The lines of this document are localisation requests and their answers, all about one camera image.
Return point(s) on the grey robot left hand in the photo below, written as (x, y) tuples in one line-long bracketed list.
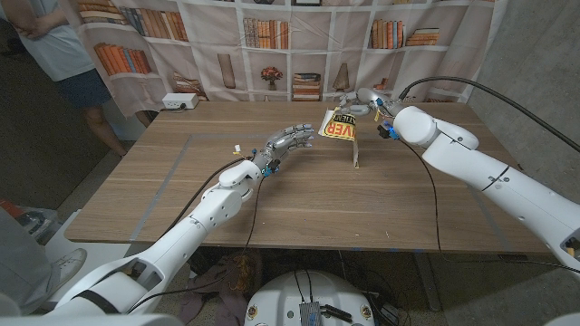
[(283, 142)]

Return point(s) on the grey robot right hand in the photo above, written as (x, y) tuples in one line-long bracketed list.
[(369, 96)]

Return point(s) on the yellow new driver bumper sticker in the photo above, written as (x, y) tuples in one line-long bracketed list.
[(340, 129)]

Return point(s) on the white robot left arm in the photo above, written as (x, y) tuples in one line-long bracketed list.
[(213, 210)]

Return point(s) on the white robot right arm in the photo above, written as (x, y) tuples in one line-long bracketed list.
[(476, 165)]

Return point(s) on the white power strip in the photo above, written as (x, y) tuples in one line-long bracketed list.
[(179, 100)]

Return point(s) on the printed bookshelf backdrop cloth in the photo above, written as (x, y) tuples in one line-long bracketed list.
[(272, 54)]

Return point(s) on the grey tape outline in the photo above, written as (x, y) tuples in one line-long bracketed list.
[(161, 190)]

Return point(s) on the purple cloth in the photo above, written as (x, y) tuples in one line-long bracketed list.
[(213, 280)]

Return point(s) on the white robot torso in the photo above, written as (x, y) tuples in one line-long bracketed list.
[(281, 299)]

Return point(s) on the grey finned module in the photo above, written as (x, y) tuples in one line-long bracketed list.
[(310, 314)]

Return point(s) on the black connector bar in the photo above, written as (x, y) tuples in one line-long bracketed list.
[(335, 313)]

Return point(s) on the grey table leg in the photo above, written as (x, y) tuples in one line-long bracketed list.
[(428, 285)]

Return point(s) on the standing person in light shirt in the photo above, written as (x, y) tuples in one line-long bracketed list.
[(59, 45)]

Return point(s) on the clear plastic bag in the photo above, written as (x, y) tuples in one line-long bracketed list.
[(38, 224)]

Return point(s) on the seated person in grey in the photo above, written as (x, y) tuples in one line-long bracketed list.
[(22, 267)]

